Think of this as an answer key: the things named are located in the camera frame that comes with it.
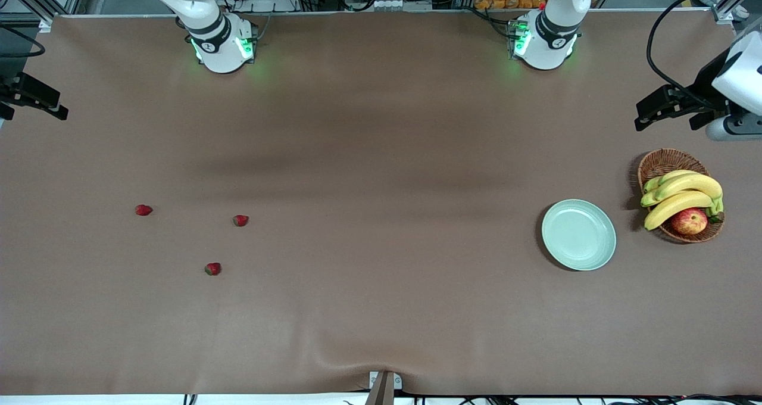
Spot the slim greenish banana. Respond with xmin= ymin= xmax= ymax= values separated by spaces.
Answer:
xmin=644 ymin=170 xmax=700 ymax=194

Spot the brown wicker basket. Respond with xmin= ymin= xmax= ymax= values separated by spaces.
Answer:
xmin=637 ymin=148 xmax=725 ymax=244

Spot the red yellow apple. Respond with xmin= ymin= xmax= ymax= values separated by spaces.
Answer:
xmin=670 ymin=208 xmax=708 ymax=235

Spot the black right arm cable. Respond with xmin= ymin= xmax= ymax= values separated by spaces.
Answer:
xmin=0 ymin=26 xmax=46 ymax=59

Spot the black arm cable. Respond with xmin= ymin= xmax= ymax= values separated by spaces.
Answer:
xmin=0 ymin=26 xmax=46 ymax=59
xmin=647 ymin=0 xmax=762 ymax=111

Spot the white terminal block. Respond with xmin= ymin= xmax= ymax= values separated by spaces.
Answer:
xmin=375 ymin=0 xmax=433 ymax=11

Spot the brown table cloth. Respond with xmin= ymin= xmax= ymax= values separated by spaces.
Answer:
xmin=0 ymin=9 xmax=762 ymax=397

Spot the yellow banana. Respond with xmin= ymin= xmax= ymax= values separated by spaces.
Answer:
xmin=641 ymin=173 xmax=724 ymax=209
xmin=644 ymin=191 xmax=715 ymax=232

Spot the pale green round plate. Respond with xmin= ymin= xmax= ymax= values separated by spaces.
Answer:
xmin=542 ymin=199 xmax=617 ymax=272

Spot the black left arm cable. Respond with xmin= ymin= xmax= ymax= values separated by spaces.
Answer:
xmin=647 ymin=0 xmax=762 ymax=111

